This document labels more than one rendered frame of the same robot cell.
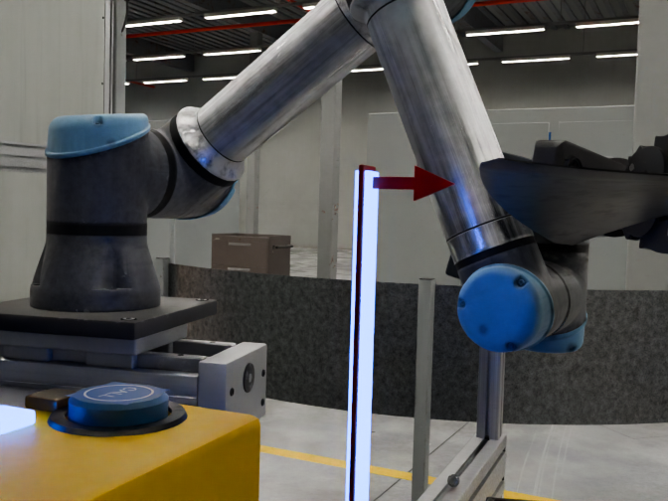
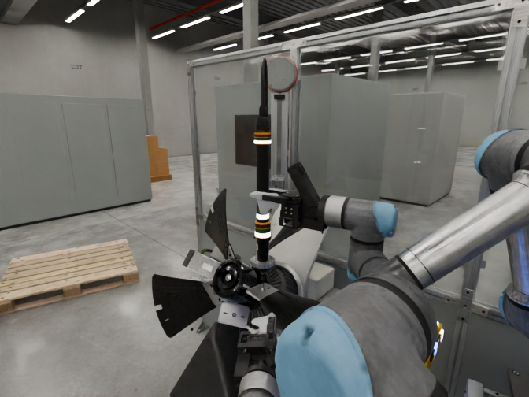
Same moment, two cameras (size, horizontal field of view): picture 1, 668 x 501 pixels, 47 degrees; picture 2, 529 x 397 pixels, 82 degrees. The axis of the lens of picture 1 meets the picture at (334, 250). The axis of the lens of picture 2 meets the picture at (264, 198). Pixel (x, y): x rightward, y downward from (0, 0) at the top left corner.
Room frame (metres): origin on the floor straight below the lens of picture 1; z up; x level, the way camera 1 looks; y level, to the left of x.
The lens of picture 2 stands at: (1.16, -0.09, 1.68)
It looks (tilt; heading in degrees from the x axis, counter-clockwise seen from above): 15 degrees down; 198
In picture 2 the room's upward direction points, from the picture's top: straight up
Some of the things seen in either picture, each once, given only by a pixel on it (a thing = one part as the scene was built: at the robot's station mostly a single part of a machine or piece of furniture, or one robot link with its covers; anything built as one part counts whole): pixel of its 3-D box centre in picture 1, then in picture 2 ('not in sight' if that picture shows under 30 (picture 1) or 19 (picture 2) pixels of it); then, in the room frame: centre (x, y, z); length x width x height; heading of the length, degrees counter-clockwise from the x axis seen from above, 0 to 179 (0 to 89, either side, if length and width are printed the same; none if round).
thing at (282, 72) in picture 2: not in sight; (280, 75); (-0.30, -0.49, 1.88); 0.16 x 0.07 x 0.16; 102
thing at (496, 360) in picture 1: (491, 365); not in sight; (1.03, -0.22, 0.96); 0.03 x 0.03 x 0.20; 67
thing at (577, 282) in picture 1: (545, 296); not in sight; (0.78, -0.22, 1.08); 0.11 x 0.08 x 0.11; 151
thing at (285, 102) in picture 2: not in sight; (278, 266); (-0.30, -0.49, 0.90); 0.08 x 0.06 x 1.80; 102
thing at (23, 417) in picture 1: (2, 418); not in sight; (0.30, 0.13, 1.08); 0.02 x 0.02 x 0.01; 67
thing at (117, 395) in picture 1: (118, 409); not in sight; (0.32, 0.09, 1.08); 0.04 x 0.04 x 0.02
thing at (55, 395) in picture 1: (55, 400); not in sight; (0.33, 0.12, 1.08); 0.02 x 0.02 x 0.01; 67
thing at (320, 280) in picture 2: not in sight; (312, 279); (-0.20, -0.29, 0.92); 0.17 x 0.16 x 0.11; 157
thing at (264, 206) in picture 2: not in sight; (263, 204); (0.43, -0.33, 1.47); 0.09 x 0.03 x 0.06; 86
